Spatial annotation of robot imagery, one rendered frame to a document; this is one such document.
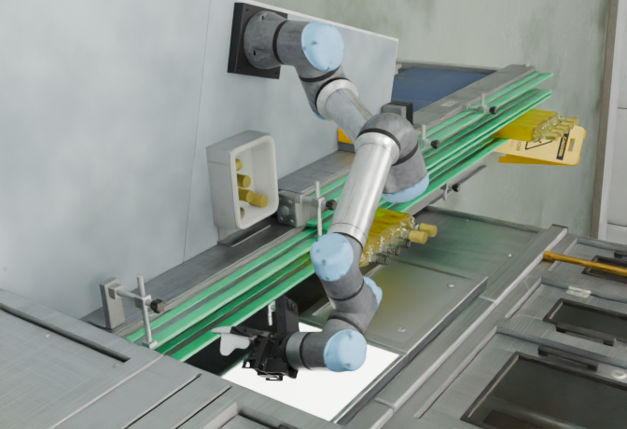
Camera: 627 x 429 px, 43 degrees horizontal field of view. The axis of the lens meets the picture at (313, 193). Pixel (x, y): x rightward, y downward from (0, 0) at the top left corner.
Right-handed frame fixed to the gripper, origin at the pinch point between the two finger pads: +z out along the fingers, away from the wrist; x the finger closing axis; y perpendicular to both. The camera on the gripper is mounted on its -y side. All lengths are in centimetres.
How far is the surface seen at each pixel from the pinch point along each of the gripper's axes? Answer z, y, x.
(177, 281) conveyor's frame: 28.7, -15.0, -2.6
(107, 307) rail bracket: 20.9, 0.6, -21.1
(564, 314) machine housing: -25, -42, 83
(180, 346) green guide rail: 21.6, 0.9, 0.2
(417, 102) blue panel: 54, -137, 85
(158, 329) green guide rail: 18.6, 0.6, -8.6
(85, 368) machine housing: -11.5, 19.9, -36.3
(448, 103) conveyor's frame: 39, -132, 86
